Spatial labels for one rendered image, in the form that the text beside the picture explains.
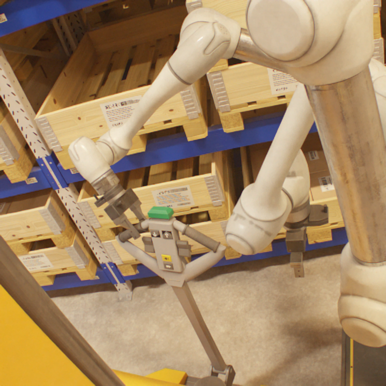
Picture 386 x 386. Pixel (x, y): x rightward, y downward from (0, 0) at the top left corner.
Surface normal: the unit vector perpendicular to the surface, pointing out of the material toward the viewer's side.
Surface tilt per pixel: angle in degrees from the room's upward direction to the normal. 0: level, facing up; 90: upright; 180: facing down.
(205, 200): 90
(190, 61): 72
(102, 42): 90
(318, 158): 0
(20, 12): 90
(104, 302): 0
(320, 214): 0
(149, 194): 90
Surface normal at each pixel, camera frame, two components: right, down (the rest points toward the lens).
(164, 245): -0.39, 0.44
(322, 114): -0.73, 0.59
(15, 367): 0.92, 0.01
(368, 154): 0.20, 0.47
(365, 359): -0.25, -0.74
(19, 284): 0.77, 0.23
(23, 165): 0.97, -0.19
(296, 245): -0.20, 0.67
